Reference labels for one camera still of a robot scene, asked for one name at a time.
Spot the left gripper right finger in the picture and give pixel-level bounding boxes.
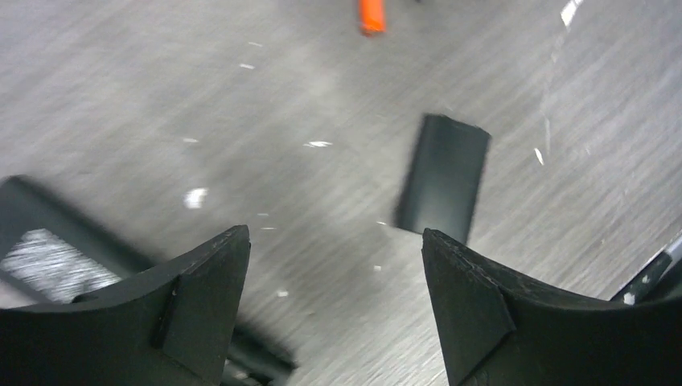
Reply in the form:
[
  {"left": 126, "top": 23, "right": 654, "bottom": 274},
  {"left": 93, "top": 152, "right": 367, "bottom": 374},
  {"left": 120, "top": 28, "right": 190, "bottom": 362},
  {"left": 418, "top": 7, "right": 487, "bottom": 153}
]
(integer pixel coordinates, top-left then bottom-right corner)
[{"left": 422, "top": 229, "right": 681, "bottom": 385}]

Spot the black battery cover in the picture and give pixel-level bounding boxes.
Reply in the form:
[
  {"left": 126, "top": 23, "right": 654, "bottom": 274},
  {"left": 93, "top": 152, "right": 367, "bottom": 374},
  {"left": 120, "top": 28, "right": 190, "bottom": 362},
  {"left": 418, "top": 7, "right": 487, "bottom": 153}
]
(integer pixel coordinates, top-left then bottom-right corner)
[{"left": 393, "top": 113, "right": 491, "bottom": 244}]

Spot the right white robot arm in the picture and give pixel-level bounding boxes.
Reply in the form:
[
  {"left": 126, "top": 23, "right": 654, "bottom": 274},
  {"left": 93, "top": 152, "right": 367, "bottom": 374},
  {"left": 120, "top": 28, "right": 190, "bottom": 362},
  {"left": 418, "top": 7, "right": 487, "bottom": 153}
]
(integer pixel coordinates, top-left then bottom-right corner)
[{"left": 610, "top": 234, "right": 681, "bottom": 306}]

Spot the black remote control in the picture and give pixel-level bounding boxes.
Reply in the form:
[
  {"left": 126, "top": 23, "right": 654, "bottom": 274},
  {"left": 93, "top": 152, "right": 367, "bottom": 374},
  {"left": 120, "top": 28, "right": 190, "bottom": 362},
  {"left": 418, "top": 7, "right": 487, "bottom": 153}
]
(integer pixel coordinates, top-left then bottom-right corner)
[{"left": 1, "top": 175, "right": 296, "bottom": 385}]

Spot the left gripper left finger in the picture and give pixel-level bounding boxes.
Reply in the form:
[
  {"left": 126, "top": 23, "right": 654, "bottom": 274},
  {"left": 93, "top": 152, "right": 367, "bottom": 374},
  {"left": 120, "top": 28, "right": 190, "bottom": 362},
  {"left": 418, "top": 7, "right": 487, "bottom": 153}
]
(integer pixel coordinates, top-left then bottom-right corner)
[{"left": 1, "top": 225, "right": 251, "bottom": 385}]

